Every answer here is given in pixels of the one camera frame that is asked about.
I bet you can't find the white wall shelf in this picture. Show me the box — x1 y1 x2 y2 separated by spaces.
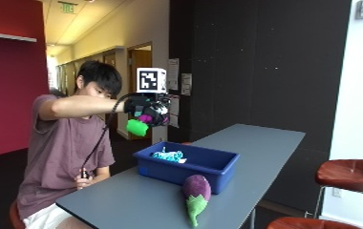
0 30 39 43

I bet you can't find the white marker cube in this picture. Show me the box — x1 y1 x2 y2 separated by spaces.
136 67 169 94

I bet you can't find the teal knitted plush toy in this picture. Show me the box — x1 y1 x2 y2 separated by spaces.
151 146 188 165

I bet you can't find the white paper notice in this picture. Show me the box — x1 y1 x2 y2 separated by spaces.
167 57 181 92
181 73 193 96
168 94 183 129

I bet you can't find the green exit sign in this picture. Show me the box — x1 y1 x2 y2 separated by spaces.
57 1 80 15

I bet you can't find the large purple eggplant plush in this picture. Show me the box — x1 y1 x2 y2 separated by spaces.
181 174 213 228

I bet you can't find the the person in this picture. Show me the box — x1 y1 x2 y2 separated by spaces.
15 60 127 229

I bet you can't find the black glove cable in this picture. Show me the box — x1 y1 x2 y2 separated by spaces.
80 93 140 179

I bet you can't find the blue plastic bin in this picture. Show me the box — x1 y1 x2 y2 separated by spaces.
132 140 240 196

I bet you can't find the brown round bar stool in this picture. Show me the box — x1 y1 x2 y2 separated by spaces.
265 217 363 229
9 199 27 229
304 158 363 229

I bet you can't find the wooden door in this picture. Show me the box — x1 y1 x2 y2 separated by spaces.
127 44 155 141

